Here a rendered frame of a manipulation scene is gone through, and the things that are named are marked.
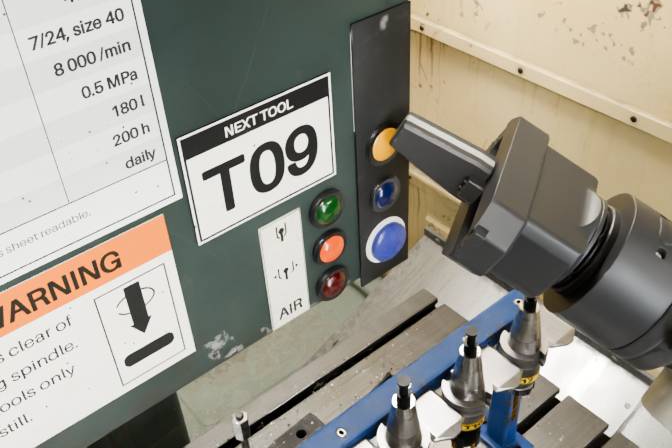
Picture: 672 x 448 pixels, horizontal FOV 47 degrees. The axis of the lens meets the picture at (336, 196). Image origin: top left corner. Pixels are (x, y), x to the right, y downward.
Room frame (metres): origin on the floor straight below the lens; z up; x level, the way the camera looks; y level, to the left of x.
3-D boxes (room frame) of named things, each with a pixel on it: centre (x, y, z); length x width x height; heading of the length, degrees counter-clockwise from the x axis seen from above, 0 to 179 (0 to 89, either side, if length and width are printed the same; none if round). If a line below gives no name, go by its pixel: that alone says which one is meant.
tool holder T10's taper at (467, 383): (0.61, -0.15, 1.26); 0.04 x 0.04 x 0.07
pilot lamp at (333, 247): (0.37, 0.01, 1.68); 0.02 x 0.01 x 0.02; 127
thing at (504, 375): (0.65, -0.19, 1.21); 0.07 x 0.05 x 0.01; 37
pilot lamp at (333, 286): (0.37, 0.01, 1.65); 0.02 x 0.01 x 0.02; 127
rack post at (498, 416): (0.76, -0.25, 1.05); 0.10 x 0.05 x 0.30; 37
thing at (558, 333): (0.71, -0.28, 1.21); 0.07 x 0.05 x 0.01; 37
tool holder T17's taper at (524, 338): (0.68, -0.24, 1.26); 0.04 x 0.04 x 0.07
